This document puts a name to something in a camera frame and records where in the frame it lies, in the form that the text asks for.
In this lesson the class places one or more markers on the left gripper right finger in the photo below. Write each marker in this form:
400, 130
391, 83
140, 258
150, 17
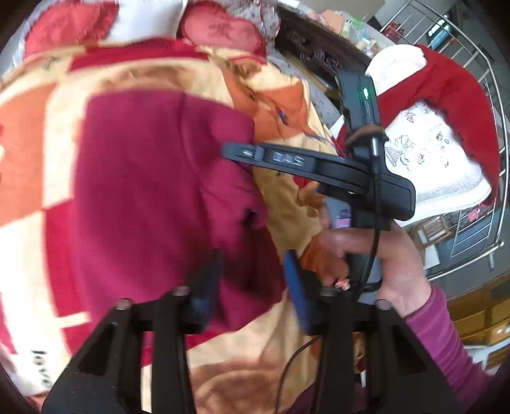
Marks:
401, 377

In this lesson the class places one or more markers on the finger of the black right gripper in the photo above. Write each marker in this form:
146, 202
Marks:
284, 159

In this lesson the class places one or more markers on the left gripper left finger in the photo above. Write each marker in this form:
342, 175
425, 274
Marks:
104, 376

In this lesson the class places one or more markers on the maroon fleece garment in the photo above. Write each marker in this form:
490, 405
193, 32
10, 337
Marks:
154, 197

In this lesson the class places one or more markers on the right forearm purple sleeve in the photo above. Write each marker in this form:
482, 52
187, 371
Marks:
433, 327

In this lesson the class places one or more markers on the right hand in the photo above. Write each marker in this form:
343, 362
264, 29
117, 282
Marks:
404, 283

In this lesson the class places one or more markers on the orange red patterned blanket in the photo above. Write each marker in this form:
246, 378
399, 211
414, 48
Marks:
43, 318

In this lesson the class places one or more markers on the red and white cloth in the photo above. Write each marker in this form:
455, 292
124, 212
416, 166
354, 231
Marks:
421, 146

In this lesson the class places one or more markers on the dark carved wooden headboard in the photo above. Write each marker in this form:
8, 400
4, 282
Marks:
320, 51

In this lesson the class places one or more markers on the floral bed sheet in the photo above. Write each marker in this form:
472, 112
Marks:
263, 14

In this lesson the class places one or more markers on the red heart pillow right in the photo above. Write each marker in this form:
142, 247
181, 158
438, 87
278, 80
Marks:
207, 23

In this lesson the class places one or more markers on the red heart pillow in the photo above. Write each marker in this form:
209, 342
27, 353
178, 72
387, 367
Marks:
207, 23
70, 23

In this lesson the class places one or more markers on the metal drying rack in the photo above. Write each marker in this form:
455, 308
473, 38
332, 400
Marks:
459, 82

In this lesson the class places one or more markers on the white pillow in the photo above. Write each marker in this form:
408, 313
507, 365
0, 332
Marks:
139, 20

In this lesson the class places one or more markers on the red heart pillow left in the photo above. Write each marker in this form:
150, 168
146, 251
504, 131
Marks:
70, 23

